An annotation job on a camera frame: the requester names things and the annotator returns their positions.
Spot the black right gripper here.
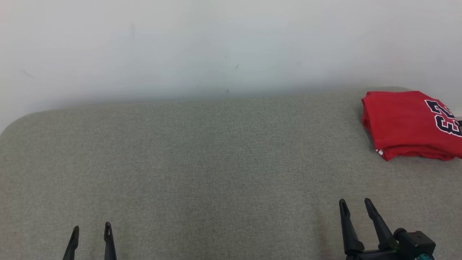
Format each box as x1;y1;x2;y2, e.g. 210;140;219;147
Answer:
339;198;397;260

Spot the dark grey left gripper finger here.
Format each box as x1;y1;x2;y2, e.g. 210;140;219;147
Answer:
63;226;79;260
104;222;118;260

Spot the red and white jersey shirt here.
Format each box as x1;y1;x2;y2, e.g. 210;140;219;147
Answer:
362;90;462;159

